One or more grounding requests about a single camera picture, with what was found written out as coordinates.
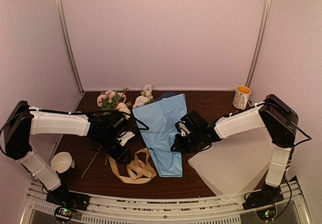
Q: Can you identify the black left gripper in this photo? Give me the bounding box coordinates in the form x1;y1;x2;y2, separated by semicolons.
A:
96;130;131;164

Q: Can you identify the pink rose bunch with leaves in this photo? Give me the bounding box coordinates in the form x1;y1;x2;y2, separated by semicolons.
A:
80;87;133;178

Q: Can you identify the aluminium corner post right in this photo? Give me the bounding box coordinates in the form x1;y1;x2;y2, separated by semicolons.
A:
246;0;273;87

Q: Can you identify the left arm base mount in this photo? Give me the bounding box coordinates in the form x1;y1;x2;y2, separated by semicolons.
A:
41;182;90;223

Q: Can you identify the aluminium corner post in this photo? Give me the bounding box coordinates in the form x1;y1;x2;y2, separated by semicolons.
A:
52;0;84;95
246;0;273;87

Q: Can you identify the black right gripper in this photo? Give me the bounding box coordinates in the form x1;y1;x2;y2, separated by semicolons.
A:
172;130;202;154

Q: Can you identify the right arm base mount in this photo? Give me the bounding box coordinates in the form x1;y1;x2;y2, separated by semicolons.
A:
243;184;284;222

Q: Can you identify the blue wrapping paper sheet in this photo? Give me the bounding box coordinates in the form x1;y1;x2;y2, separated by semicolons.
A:
133;94;187;178

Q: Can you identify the beige ribbon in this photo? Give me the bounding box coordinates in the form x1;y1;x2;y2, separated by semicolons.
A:
108;148;157;184

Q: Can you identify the aluminium corner post left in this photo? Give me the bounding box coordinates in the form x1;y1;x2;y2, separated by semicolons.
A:
52;0;84;95

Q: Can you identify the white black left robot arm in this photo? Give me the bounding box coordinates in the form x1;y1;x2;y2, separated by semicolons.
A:
1;101;130;206

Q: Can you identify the aluminium front rail frame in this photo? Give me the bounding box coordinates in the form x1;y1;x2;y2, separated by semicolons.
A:
20;181;312;224

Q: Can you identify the white floral mug yellow inside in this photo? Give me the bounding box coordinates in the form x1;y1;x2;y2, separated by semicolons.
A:
232;86;251;110

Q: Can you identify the white fake flower long stem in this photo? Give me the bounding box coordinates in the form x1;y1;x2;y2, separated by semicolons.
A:
132;84;155;109

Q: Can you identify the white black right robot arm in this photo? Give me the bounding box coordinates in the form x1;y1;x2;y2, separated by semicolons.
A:
170;94;298;205

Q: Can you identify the white translucent paper sheet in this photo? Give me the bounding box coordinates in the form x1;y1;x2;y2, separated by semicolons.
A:
188;128;273;205

